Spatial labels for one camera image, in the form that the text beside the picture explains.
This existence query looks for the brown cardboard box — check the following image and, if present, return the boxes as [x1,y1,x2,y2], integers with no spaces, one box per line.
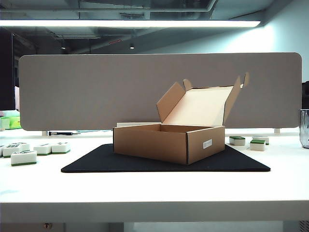
[112,72,250,166]

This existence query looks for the black rectangular mat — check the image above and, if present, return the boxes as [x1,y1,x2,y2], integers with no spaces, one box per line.
[60,144,271,173]

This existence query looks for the grey-brown desk divider panel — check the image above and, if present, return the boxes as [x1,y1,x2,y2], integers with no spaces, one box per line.
[18,52,304,132]

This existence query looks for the black screwdriver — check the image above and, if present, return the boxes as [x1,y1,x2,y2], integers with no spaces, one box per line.
[48,130,82,136]

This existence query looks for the long ceiling light strip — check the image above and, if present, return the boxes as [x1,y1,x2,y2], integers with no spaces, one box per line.
[0,19,262,28]

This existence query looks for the clear glass cup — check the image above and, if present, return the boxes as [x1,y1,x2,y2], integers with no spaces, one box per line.
[300,109,309,148]

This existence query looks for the dark monitor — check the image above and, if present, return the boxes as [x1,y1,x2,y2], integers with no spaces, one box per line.
[0,29,15,111]

